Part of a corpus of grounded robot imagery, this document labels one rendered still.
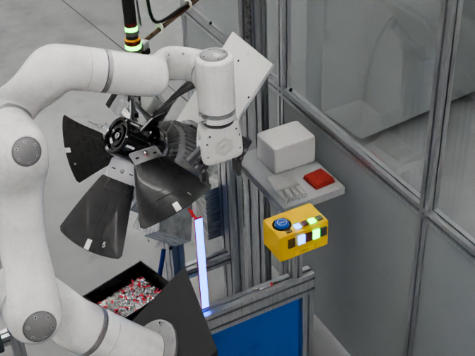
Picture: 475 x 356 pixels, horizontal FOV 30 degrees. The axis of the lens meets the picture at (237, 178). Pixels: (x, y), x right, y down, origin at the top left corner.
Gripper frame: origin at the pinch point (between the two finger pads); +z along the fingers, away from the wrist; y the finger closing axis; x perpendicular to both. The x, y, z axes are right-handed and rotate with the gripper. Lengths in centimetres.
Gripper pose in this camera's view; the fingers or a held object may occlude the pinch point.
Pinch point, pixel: (220, 174)
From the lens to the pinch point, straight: 206.2
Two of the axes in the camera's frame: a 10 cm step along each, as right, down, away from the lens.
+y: 8.8, -3.0, 3.6
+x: -4.7, -5.0, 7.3
